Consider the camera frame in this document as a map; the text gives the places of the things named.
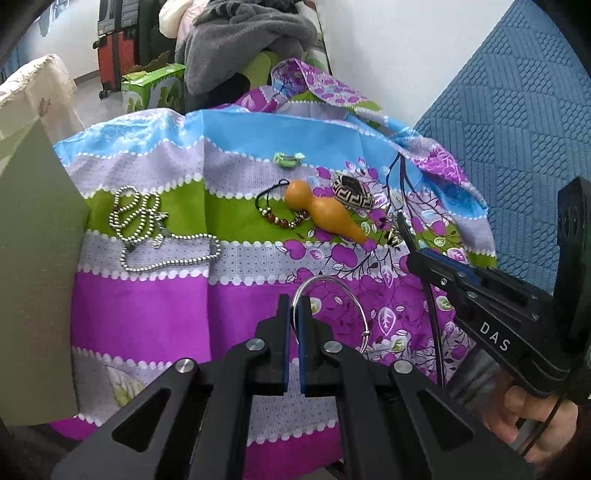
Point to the orange wooden gourd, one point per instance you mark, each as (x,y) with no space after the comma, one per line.
(323,212)

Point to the red suitcase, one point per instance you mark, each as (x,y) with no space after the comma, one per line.
(117,60)

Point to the blue quilted headboard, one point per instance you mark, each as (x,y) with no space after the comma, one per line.
(508,115)

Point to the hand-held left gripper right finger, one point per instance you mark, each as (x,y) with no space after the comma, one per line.
(302,341)

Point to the thin dark stick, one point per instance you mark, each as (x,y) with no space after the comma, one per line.
(325,55)

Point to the cream cloth cover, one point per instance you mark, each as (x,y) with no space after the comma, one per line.
(32,92)

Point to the floral colourful bedsheet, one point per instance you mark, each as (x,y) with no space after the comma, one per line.
(175,304)

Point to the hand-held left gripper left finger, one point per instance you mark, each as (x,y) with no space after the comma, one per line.
(286,341)

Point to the green plastic stool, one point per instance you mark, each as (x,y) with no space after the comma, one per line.
(258,69)

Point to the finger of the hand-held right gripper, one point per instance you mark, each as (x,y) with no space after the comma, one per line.
(434,277)
(445,262)

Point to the pale cardboard box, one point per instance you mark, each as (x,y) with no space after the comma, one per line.
(37,277)

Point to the person's grey clothing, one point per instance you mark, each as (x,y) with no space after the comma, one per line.
(475,374)

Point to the white puffy jacket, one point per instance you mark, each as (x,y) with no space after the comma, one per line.
(178,18)

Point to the grey fleece garment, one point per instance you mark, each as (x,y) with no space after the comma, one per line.
(240,50)

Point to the person's right hand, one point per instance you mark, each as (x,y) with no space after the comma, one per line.
(521,415)

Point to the silver bangle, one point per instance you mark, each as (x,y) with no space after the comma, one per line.
(364,318)

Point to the black suitcase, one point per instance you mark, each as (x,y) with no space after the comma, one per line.
(152,32)

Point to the green hair clip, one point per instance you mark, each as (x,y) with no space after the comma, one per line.
(288,159)

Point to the green cardboard box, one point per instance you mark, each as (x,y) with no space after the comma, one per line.
(152,87)

